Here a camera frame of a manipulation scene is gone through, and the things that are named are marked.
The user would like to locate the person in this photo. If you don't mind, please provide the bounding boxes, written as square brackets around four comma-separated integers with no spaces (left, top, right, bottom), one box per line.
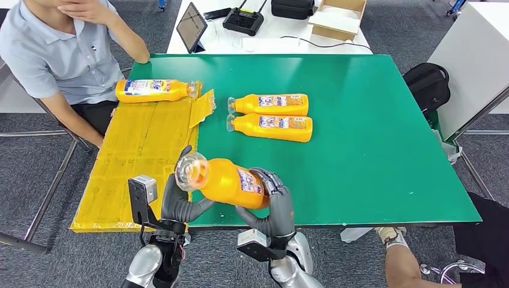
[0,0,151,149]
[375,191,509,288]

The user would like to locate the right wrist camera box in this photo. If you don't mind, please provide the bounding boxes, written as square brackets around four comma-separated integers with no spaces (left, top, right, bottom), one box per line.
[236,228,287,263]

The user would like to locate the black controller with antennas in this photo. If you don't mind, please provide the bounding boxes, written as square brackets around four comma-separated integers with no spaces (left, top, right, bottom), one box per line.
[222,0,268,37]

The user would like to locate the black zip case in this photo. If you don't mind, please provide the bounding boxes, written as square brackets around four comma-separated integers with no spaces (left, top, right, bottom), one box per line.
[271,0,317,20]

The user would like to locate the white desk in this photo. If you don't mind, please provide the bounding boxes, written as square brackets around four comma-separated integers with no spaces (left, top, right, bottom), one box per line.
[166,0,374,56]
[427,0,509,200]
[0,59,93,256]

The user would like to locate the person's left hand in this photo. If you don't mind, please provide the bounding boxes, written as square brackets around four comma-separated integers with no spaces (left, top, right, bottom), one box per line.
[68,0,120,25]

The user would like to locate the clear plastic bag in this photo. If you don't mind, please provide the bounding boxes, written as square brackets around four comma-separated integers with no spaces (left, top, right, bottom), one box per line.
[432,128,464,166]

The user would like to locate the white foam sheet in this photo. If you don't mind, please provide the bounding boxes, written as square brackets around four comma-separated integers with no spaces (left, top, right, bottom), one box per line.
[309,4,360,34]

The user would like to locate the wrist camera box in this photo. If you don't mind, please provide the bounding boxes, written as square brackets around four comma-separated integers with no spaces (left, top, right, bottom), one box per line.
[127,175,160,229]
[236,228,287,263]

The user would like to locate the black cable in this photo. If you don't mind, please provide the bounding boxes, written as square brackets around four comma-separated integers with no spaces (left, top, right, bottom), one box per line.
[279,35,373,52]

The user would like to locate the open cardboard box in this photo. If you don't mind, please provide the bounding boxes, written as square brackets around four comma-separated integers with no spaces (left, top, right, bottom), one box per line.
[308,0,367,42]

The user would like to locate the black tablet on stand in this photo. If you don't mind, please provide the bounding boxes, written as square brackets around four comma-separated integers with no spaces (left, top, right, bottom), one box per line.
[176,2,209,55]

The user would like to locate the yellow taped cardboard flap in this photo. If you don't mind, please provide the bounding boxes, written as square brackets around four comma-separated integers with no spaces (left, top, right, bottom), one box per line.
[187,89,217,129]

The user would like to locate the orange detergent bottle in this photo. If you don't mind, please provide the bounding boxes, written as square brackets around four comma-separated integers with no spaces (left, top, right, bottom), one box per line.
[226,113,314,143]
[175,152,271,210]
[227,93,310,117]
[114,79,197,104]

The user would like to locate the yellow taped cardboard board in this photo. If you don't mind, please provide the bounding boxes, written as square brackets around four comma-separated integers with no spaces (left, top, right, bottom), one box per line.
[70,81,203,233]

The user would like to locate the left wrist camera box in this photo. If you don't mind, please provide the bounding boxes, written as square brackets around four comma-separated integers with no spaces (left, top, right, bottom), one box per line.
[127,175,160,229]

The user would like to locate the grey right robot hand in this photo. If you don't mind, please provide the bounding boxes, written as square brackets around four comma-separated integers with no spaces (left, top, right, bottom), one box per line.
[235,167,296,239]

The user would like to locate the black backpack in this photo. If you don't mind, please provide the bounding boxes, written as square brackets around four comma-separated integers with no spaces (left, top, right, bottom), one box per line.
[402,62,452,118]

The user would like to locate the chrome chair base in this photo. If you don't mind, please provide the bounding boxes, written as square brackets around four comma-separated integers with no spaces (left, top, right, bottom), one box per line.
[420,259,486,285]

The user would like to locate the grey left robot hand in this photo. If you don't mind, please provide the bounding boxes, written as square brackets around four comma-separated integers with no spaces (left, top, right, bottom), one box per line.
[160,145,215,224]

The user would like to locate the black phone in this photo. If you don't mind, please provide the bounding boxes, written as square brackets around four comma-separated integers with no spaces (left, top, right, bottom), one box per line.
[203,7,232,21]

